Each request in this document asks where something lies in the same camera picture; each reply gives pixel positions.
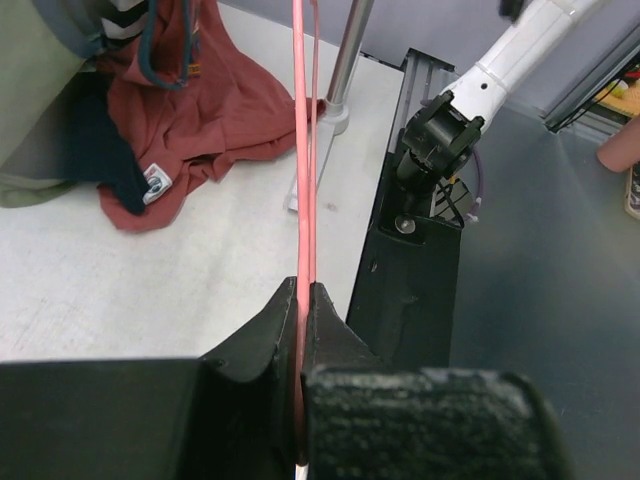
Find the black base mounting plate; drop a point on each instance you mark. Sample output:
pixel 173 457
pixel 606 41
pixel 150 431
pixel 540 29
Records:
pixel 402 305

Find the olive green garment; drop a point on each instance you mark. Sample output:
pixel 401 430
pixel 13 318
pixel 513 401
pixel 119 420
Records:
pixel 43 46

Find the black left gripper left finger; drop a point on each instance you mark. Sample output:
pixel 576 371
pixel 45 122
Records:
pixel 226 414

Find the black white striped tank top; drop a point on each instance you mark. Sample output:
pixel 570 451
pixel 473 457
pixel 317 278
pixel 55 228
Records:
pixel 122 21

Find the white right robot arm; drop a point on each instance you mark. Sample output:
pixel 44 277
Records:
pixel 441 137

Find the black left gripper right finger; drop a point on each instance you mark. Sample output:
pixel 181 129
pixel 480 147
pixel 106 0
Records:
pixel 368 421

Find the navy blue garment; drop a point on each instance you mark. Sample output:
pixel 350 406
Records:
pixel 92 150

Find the rust red tank top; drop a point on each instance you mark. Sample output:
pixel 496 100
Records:
pixel 190 105

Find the metal clothes rack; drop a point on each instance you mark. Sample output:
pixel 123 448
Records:
pixel 335 120

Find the pink wire hanger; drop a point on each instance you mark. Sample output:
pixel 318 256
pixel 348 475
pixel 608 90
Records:
pixel 305 165

